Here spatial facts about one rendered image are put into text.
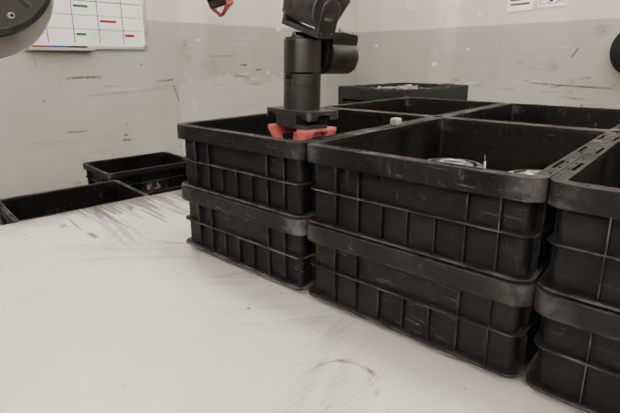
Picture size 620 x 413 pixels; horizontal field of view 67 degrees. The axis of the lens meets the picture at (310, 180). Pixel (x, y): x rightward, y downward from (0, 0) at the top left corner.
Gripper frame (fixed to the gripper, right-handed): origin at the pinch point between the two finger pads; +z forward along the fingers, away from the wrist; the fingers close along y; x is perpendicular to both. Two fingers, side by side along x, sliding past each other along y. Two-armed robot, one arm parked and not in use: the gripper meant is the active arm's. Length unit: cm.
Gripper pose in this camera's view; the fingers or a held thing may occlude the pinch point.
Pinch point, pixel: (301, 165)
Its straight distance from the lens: 75.2
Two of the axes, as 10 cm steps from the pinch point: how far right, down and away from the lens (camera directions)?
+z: -0.2, 9.7, 2.5
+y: -6.7, -2.0, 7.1
